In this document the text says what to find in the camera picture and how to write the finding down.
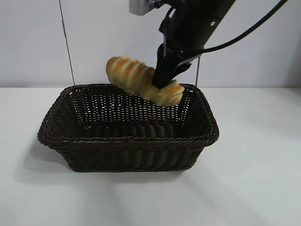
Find long striped bread loaf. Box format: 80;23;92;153
105;56;184;106

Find dark brown woven basket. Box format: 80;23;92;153
37;82;220;173

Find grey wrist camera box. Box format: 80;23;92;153
128;0;151;17

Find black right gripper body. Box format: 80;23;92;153
159;0;236;65

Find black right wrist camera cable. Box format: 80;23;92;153
201;0;289;53

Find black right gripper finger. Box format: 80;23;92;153
151;44;181;89
174;63;192;77

